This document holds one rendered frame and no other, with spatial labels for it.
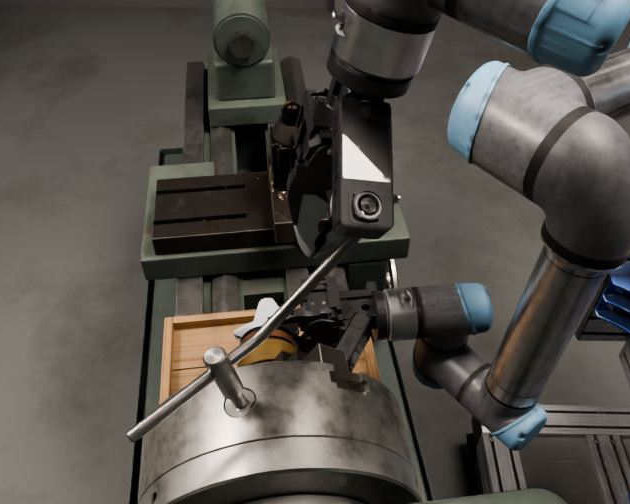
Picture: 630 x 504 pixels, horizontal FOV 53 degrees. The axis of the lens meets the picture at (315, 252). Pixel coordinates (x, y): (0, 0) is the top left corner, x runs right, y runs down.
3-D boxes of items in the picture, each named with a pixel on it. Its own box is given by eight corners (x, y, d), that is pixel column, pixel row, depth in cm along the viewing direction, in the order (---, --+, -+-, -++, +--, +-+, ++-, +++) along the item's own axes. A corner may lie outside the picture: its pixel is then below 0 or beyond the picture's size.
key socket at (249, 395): (244, 437, 64) (236, 424, 62) (226, 417, 66) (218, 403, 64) (269, 415, 65) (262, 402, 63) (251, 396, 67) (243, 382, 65)
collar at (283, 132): (317, 145, 113) (317, 131, 111) (273, 148, 113) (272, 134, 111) (312, 120, 119) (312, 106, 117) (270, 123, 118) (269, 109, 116)
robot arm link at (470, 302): (488, 347, 92) (500, 310, 86) (414, 354, 91) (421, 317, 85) (473, 306, 98) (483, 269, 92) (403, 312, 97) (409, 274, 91)
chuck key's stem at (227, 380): (245, 430, 64) (210, 369, 56) (233, 416, 66) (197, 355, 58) (262, 416, 65) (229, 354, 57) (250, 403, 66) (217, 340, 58)
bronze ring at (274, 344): (307, 374, 78) (299, 316, 85) (232, 381, 78) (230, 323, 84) (307, 413, 85) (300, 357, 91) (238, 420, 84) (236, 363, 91)
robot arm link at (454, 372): (449, 416, 97) (461, 376, 89) (399, 367, 103) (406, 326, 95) (484, 389, 100) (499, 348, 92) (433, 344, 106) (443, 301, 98)
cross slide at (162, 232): (375, 237, 125) (377, 220, 121) (155, 256, 121) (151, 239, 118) (360, 180, 137) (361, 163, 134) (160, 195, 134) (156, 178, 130)
